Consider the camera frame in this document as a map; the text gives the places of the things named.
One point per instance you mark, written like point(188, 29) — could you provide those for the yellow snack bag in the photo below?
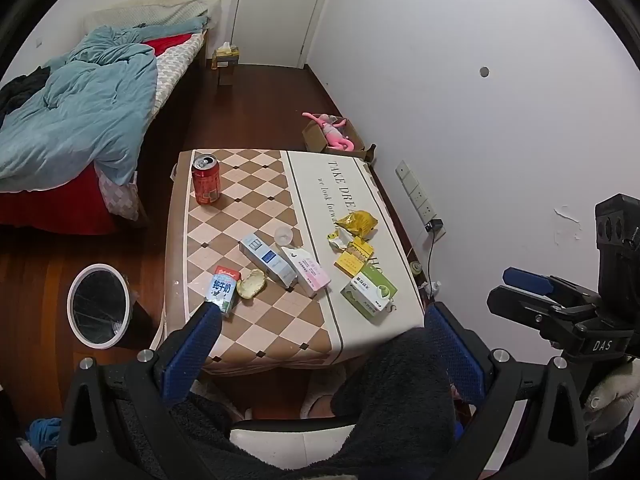
point(357, 222)

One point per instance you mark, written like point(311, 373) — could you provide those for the white chair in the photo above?
point(290, 442)

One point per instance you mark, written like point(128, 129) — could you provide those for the black charger plug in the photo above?
point(435, 225)

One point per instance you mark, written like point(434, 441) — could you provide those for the black clothing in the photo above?
point(20, 90)

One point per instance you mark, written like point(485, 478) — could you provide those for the checkered printed table cover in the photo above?
point(260, 195)

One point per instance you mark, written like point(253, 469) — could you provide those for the pink white medicine box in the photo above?
point(307, 270)

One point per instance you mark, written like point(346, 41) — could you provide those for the torn white yellow wrapper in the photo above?
point(337, 240)

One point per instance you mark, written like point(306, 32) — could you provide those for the person's right forearm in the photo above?
point(607, 390)

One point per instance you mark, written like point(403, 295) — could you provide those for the light blue duvet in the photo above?
point(85, 110)

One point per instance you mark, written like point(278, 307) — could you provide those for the white door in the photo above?
point(275, 10)

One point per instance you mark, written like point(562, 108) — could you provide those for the white power strip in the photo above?
point(412, 187)

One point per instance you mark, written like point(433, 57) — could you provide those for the white rimmed waste bin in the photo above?
point(97, 305)

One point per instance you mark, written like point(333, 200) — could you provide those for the blue white milk carton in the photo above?
point(222, 290)

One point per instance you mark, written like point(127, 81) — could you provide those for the pink plush toy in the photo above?
point(332, 132)

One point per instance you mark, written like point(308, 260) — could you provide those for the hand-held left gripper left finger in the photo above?
point(192, 355)

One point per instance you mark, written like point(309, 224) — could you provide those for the person's left leg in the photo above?
point(200, 435)

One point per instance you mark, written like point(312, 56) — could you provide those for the clear plastic cup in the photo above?
point(283, 235)

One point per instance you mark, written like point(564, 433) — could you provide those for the open cardboard box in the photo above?
point(312, 137)

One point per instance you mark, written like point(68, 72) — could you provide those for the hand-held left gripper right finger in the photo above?
point(457, 355)

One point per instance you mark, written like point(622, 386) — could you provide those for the dark bottle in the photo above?
point(371, 152)

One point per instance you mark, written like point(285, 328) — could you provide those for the wooden bed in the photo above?
point(167, 130)

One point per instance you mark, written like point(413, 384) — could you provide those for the yellow box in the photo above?
point(352, 260)

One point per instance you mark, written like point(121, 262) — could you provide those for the small round jar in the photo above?
point(415, 266)

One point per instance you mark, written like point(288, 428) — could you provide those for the green white box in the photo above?
point(370, 292)

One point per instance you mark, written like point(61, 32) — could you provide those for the patterned bed sheet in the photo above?
point(172, 67)

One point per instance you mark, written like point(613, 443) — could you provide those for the red blanket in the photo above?
point(50, 210)

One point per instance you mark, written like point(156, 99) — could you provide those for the fluffy slipper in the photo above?
point(320, 400)
point(225, 402)

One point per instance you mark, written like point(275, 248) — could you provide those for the grey pillow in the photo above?
point(150, 12)

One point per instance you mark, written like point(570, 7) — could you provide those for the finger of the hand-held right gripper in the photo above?
point(515, 302)
point(527, 280)

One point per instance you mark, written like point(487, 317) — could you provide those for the blue cloth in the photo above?
point(45, 435)

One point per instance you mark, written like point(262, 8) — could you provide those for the red soda can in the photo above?
point(206, 182)

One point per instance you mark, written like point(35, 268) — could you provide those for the blue white medicine box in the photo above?
point(267, 259)

